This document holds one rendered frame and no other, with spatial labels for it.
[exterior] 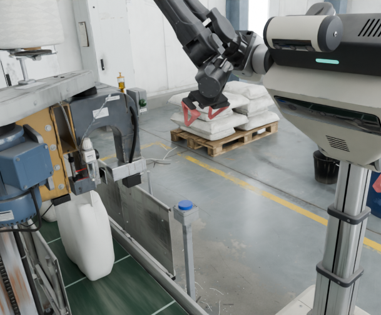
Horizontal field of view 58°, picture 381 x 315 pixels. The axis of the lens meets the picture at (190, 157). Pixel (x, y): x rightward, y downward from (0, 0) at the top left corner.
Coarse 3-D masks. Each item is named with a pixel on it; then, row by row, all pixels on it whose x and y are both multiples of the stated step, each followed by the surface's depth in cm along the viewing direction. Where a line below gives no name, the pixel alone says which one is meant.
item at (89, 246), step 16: (64, 160) 163; (96, 192) 163; (64, 208) 162; (80, 208) 153; (96, 208) 157; (64, 224) 166; (80, 224) 155; (96, 224) 158; (64, 240) 177; (80, 240) 159; (96, 240) 159; (112, 240) 170; (80, 256) 164; (96, 256) 163; (112, 256) 170; (96, 272) 166
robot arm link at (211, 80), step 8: (208, 40) 86; (216, 40) 86; (216, 48) 86; (216, 56) 87; (208, 64) 85; (200, 72) 84; (208, 72) 83; (216, 72) 85; (224, 72) 87; (200, 80) 84; (208, 80) 83; (216, 80) 83; (224, 80) 86; (200, 88) 85; (208, 88) 84; (216, 88) 84; (208, 96) 86
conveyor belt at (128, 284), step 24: (48, 240) 203; (72, 264) 182; (120, 264) 180; (72, 288) 166; (96, 288) 165; (120, 288) 165; (144, 288) 164; (72, 312) 153; (96, 312) 152; (120, 312) 151; (144, 312) 151; (168, 312) 150
